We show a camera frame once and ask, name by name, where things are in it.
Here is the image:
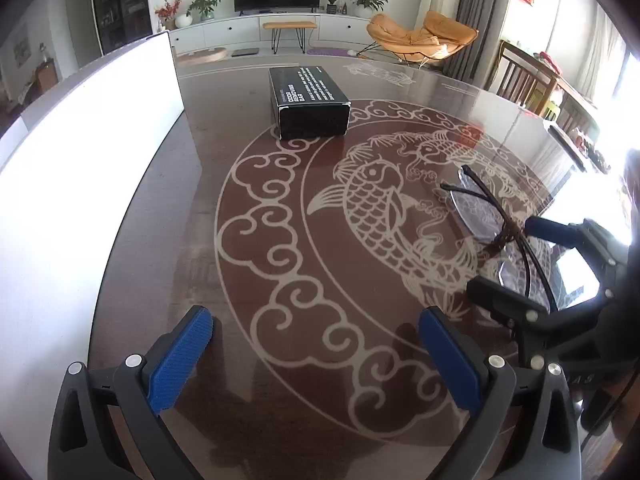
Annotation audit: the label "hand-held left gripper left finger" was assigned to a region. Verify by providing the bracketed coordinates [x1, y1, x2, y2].
[47, 305, 215, 480]

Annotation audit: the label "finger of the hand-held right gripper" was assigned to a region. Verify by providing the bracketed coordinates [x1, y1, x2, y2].
[466, 275, 599, 361]
[524, 216, 626, 271]

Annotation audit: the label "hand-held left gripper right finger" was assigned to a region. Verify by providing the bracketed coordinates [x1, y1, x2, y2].
[419, 306, 583, 480]

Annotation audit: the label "black frame glasses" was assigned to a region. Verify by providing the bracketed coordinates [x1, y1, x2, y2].
[440, 164, 558, 311]

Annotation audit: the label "brown patterned desktop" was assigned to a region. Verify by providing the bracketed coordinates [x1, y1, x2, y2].
[87, 55, 616, 480]

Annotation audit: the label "cluttered dining table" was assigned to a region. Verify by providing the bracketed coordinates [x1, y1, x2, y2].
[530, 50, 616, 171]

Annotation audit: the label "wooden dining chair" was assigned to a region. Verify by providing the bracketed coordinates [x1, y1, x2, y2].
[496, 41, 558, 116]

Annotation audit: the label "large white foam board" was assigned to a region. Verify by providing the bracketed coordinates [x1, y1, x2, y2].
[0, 31, 187, 461]

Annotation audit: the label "white sheer curtain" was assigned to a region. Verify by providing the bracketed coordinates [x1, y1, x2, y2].
[575, 0, 626, 106]

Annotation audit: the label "grey curtain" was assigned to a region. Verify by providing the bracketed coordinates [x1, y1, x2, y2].
[450, 0, 516, 92]

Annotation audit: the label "orange lounge chair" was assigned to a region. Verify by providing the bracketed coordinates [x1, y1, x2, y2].
[357, 9, 479, 68]

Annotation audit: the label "black printed box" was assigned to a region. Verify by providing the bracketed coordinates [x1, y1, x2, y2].
[269, 65, 352, 140]

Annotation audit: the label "white television cabinet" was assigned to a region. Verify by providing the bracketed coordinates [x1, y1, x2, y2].
[169, 12, 381, 58]

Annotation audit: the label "wooden oval board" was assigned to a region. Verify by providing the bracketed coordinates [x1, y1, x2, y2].
[177, 47, 228, 66]

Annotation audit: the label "wooden side cabinet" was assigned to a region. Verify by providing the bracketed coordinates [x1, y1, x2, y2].
[37, 59, 62, 92]

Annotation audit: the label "wooden bench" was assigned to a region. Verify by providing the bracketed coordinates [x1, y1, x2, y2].
[262, 21, 318, 55]

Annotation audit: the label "red flower arrangement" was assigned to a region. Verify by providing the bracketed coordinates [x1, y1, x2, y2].
[155, 0, 183, 31]

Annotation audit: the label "green potted plant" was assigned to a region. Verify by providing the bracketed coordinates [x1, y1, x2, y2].
[186, 0, 224, 22]

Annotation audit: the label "dark display cabinet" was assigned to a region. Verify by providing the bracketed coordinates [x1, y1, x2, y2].
[91, 0, 153, 56]

